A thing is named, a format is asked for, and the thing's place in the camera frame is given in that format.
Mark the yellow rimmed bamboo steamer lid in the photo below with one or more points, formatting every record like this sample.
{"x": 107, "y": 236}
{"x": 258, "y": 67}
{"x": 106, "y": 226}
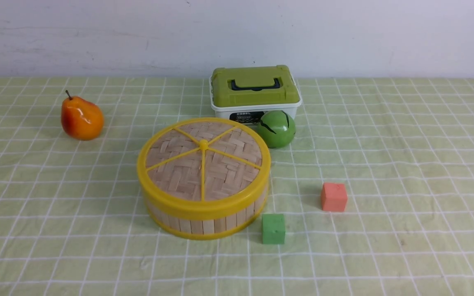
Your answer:
{"x": 205, "y": 169}

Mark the bamboo steamer basket yellow rim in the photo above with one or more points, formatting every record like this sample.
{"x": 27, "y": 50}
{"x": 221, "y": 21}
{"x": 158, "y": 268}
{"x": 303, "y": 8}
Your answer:
{"x": 207, "y": 229}

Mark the green toy watermelon ball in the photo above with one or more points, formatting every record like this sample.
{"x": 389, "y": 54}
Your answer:
{"x": 276, "y": 128}

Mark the green lidded white storage box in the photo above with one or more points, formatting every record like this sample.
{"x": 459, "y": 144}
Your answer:
{"x": 244, "y": 94}

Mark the green foam cube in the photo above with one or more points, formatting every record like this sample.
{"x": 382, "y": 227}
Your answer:
{"x": 273, "y": 228}

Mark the red foam cube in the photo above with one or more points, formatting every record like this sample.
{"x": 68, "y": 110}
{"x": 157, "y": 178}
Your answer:
{"x": 334, "y": 197}

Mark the orange toy pear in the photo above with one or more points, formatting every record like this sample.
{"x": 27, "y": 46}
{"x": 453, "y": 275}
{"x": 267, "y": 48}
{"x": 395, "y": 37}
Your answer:
{"x": 81, "y": 119}

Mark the green checkered tablecloth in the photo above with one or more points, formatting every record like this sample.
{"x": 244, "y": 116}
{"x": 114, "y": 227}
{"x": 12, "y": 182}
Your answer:
{"x": 73, "y": 222}

